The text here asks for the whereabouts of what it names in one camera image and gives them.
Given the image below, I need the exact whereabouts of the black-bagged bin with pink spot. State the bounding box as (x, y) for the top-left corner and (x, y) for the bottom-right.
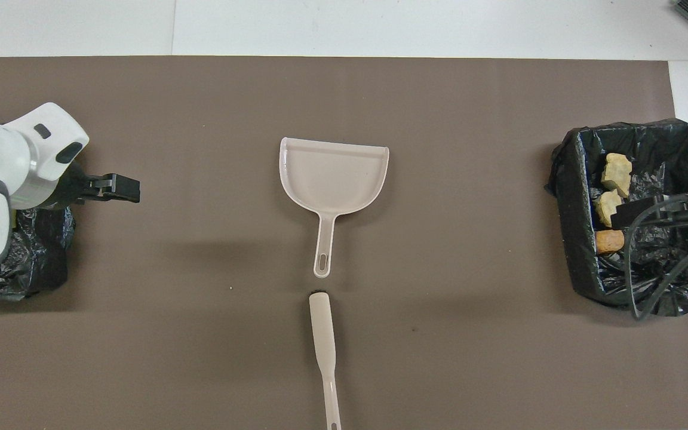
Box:
(0, 122), (76, 301)

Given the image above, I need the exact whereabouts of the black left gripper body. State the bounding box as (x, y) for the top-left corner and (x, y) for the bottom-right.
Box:
(45, 163), (106, 211)

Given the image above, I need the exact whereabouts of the tan bread piece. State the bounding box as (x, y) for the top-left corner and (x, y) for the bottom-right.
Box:
(594, 190), (623, 229)

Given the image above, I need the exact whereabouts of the beige plastic dustpan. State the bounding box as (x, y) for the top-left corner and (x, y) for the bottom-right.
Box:
(278, 137), (391, 280)

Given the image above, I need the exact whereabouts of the brown bread roll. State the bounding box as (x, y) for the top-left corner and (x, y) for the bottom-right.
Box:
(595, 229), (625, 255)

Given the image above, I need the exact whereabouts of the pale torn bread piece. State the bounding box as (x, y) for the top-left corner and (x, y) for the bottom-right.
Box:
(601, 153), (633, 198)

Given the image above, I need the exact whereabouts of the black-bagged trash bin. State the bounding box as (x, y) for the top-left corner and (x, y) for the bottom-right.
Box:
(545, 118), (688, 317)

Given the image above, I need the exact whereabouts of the brown table mat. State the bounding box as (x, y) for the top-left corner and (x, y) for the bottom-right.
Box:
(0, 57), (688, 430)

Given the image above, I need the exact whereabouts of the beige handled brush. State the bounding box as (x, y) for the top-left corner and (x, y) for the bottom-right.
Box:
(309, 290), (343, 430)

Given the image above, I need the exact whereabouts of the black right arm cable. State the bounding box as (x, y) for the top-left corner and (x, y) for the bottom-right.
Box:
(624, 202), (688, 321)

